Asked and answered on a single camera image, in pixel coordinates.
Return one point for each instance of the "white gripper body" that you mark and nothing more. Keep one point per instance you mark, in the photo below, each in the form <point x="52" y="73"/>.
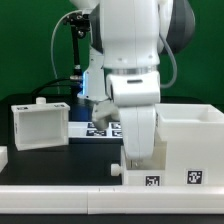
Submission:
<point x="135" y="96"/>

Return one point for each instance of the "white drawer cabinet box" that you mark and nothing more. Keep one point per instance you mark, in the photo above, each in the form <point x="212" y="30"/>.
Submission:
<point x="194" y="137"/>

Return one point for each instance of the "white drawer with tag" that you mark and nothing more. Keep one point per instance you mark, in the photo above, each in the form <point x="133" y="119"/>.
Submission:
<point x="148" y="172"/>

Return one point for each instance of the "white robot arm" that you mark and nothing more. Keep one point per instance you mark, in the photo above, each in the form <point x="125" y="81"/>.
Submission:
<point x="128" y="36"/>

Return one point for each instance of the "white drawer with knob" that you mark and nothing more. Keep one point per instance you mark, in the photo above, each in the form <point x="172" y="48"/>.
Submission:
<point x="40" y="125"/>

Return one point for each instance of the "white marker tag sheet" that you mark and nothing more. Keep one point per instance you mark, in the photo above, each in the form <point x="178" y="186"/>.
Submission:
<point x="88" y="130"/>

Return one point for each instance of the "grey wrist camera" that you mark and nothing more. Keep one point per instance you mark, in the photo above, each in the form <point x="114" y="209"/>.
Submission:
<point x="103" y="113"/>

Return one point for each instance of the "black camera on stand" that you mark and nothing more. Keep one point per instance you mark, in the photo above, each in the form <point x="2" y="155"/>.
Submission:
<point x="79" y="26"/>

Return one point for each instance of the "white front rail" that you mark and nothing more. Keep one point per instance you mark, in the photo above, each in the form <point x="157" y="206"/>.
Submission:
<point x="111" y="200"/>

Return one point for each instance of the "white left rail piece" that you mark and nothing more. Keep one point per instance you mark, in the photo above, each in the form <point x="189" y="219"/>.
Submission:
<point x="3" y="157"/>

